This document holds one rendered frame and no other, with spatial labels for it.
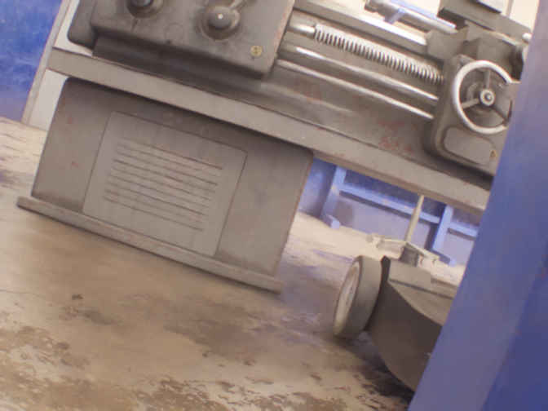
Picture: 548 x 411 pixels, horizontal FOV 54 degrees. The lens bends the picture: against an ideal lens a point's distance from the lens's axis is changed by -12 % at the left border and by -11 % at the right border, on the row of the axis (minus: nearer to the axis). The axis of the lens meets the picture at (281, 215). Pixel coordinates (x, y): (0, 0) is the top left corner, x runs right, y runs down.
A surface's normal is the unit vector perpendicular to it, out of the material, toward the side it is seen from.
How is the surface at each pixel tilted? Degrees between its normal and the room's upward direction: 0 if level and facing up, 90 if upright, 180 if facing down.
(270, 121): 90
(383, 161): 90
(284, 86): 90
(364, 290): 67
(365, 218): 90
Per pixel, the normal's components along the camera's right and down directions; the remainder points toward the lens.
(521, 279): -0.95, -0.30
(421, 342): -0.88, -0.25
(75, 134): 0.07, 0.11
